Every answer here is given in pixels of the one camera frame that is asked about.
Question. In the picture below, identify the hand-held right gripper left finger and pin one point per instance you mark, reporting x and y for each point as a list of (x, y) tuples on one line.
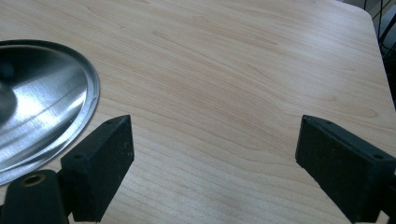
[(99, 165)]

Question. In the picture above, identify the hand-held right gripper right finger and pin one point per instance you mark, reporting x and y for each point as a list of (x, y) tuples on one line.
[(342, 169)]

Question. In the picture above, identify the round steel plate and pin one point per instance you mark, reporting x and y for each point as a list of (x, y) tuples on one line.
[(40, 105)]

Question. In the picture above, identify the black metal stand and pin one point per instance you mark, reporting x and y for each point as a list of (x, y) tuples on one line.
[(387, 37)]

